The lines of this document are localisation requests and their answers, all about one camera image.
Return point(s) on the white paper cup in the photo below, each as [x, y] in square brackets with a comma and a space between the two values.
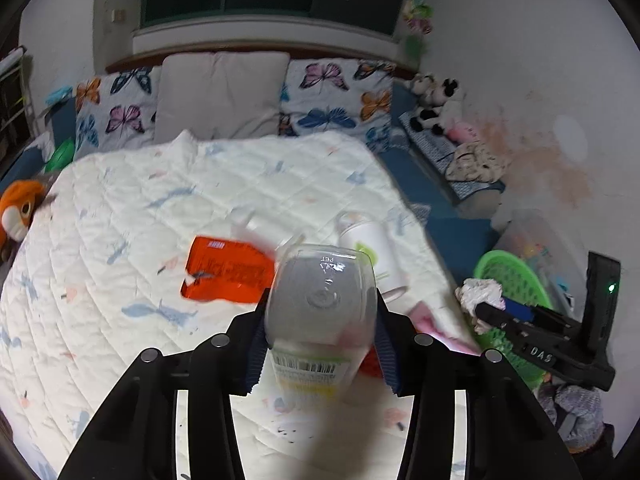
[372, 250]

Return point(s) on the blue patterned folded blanket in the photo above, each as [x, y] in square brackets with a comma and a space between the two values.
[435, 147]

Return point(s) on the orange plush toy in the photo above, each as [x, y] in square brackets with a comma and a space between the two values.
[20, 205]

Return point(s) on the bed with blue sheet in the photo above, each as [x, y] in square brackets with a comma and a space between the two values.
[450, 230]

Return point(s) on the butterfly print pillow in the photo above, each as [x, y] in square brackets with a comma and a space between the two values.
[117, 110]
[335, 100]

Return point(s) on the wall switch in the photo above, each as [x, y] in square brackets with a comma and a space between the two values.
[118, 16]

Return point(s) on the clear plastic storage box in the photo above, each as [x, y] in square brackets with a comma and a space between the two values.
[530, 232]

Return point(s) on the green plastic basket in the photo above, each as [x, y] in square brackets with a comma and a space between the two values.
[510, 275]

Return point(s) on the metal rack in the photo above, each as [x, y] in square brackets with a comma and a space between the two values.
[12, 95]

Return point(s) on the white tissue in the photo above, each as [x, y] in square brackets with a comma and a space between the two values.
[477, 295]

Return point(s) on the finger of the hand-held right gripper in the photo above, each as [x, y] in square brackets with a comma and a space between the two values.
[517, 308]
[495, 317]

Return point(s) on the grey pillow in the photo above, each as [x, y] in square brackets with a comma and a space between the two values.
[220, 95]

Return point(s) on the orange snack packet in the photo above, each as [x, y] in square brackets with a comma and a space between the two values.
[225, 267]

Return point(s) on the colourful pinwheel toy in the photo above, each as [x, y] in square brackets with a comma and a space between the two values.
[417, 15]

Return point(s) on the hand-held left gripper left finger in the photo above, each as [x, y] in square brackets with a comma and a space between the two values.
[255, 355]

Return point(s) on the pink plush toy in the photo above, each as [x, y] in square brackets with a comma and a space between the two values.
[462, 132]

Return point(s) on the white quilted blanket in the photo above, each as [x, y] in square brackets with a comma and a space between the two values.
[125, 200]

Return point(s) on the pink packet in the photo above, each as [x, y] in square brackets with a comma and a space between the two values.
[435, 327]

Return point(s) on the black and white plush toy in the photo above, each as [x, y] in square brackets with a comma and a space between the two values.
[440, 95]

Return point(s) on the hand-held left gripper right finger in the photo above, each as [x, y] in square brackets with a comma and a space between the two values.
[387, 355]

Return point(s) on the green plastic object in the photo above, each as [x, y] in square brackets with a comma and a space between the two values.
[62, 152]

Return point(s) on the clear plastic bottle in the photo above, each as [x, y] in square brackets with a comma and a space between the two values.
[320, 285]

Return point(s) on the beige printed cloth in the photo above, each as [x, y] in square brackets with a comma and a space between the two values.
[475, 162]

